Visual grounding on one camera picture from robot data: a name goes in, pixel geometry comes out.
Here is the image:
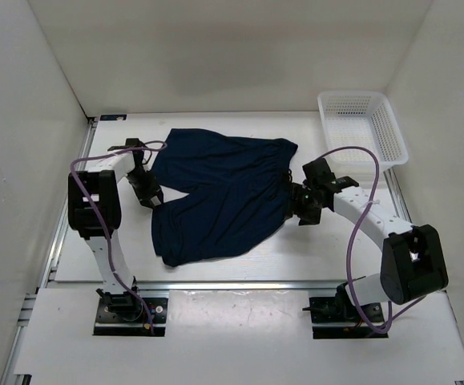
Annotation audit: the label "aluminium rail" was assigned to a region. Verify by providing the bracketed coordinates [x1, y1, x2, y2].
[0, 115, 99, 385]
[383, 168, 433, 290]
[46, 279, 433, 293]

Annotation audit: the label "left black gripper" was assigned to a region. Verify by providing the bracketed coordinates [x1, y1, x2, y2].
[125, 169, 164, 210]

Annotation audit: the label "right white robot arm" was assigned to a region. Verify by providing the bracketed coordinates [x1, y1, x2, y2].
[287, 176, 449, 321]

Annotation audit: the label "aluminium left rail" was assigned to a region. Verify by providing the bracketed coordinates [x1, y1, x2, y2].
[0, 115, 99, 385]

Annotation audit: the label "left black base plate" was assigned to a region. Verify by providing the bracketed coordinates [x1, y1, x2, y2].
[93, 289, 168, 337]

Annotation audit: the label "navy blue shorts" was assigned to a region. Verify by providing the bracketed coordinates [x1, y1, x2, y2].
[151, 128, 298, 268]

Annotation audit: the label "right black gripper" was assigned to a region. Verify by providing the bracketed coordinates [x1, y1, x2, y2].
[281, 182, 325, 225]

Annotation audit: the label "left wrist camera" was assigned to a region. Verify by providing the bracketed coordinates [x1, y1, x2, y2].
[125, 138, 145, 164]

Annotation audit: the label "aluminium right rail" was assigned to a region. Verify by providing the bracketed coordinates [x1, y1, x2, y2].
[383, 168, 433, 290]

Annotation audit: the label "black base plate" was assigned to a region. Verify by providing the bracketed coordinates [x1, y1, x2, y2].
[302, 297, 389, 340]
[93, 289, 168, 337]

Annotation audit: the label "blue label sticker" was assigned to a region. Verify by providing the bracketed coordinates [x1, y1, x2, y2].
[99, 114, 127, 121]

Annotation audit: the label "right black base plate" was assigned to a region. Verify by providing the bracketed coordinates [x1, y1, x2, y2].
[302, 297, 389, 340]

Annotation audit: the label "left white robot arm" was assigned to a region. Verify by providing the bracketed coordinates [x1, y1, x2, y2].
[67, 138, 167, 321]

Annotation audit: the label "white plastic basket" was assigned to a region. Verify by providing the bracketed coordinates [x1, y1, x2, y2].
[317, 91, 409, 174]

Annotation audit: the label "aluminium front rail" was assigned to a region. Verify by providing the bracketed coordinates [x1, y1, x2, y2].
[46, 279, 433, 293]

